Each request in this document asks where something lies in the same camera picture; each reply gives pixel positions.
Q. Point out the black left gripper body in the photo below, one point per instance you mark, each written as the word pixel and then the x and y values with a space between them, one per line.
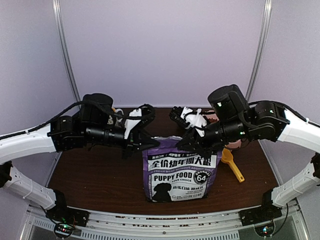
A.
pixel 131 144

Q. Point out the left aluminium corner post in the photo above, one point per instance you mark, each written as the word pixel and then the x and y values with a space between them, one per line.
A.
pixel 56 4

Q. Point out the white patterned mug yellow inside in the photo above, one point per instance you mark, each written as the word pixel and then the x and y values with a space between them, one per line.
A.
pixel 115 120

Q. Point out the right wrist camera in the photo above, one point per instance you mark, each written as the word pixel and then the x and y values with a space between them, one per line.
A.
pixel 188 118

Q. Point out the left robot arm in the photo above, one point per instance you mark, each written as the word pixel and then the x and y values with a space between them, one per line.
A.
pixel 91 121

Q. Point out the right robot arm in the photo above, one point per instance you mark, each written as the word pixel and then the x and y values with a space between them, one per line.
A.
pixel 260 120

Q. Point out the aluminium corner post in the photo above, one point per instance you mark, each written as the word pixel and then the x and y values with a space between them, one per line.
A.
pixel 264 30
pixel 56 4

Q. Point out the front aluminium rail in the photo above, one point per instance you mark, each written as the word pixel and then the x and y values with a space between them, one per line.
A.
pixel 223 225

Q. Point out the circuit board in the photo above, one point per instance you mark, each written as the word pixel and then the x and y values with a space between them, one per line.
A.
pixel 63 230
pixel 265 230

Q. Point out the brown pet food kibble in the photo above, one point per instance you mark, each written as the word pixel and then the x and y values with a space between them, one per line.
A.
pixel 212 118

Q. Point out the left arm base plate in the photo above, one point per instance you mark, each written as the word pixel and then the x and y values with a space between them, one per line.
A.
pixel 72 216

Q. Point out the pink double pet feeder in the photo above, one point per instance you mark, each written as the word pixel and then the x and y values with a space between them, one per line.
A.
pixel 235 144

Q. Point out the yellow plastic scoop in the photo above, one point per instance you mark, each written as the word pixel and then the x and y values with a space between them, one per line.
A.
pixel 228 158

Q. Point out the right circuit board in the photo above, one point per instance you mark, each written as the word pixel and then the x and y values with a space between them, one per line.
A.
pixel 265 230

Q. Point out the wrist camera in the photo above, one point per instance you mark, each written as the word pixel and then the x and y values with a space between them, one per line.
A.
pixel 139 117
pixel 188 118

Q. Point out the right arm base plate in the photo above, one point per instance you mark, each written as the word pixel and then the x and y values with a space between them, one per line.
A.
pixel 259 214

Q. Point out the left circuit board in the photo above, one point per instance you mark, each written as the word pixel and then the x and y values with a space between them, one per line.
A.
pixel 63 230

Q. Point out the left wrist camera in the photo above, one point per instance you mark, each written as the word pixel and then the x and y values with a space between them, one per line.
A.
pixel 139 117

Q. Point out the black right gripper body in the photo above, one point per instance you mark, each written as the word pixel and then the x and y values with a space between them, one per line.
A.
pixel 206 150

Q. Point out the right aluminium corner post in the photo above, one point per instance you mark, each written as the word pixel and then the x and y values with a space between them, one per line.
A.
pixel 264 30

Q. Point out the purple pet food bag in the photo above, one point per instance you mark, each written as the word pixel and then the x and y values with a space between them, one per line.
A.
pixel 173 175

